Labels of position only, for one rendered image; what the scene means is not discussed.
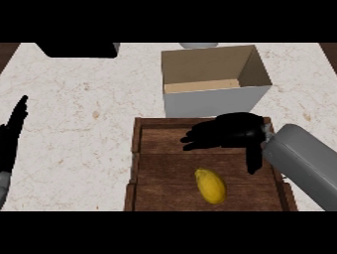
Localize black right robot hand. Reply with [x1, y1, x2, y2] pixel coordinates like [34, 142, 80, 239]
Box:
[178, 111, 270, 176]

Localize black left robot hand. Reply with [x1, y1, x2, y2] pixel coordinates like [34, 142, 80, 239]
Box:
[0, 94, 31, 181]

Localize white cardboard box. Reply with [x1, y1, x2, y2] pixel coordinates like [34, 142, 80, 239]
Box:
[159, 44, 273, 119]

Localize brown wooden tray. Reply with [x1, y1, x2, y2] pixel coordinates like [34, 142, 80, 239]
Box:
[122, 116, 300, 212]

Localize yellow lemon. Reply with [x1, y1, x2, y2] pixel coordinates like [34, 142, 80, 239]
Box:
[193, 167, 229, 205]

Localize pale grey bowl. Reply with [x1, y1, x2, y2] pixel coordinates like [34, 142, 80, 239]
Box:
[177, 43, 220, 50]

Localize black appliance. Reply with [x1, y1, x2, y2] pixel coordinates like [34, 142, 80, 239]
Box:
[35, 43, 121, 60]

